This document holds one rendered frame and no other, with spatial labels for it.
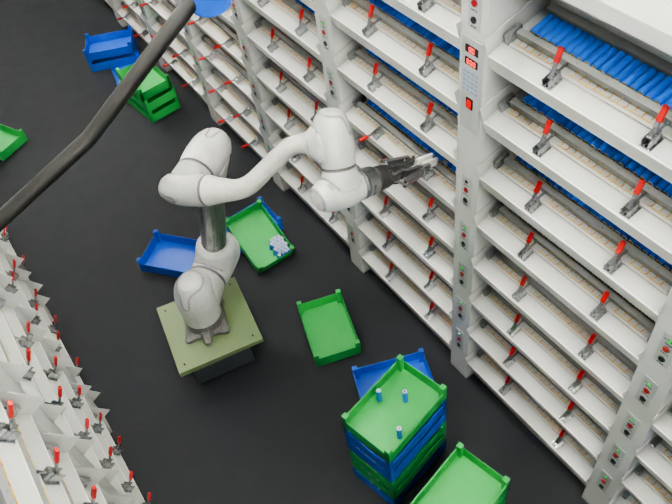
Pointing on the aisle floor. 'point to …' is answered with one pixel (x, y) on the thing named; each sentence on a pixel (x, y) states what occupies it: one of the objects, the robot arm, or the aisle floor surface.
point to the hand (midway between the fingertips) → (426, 161)
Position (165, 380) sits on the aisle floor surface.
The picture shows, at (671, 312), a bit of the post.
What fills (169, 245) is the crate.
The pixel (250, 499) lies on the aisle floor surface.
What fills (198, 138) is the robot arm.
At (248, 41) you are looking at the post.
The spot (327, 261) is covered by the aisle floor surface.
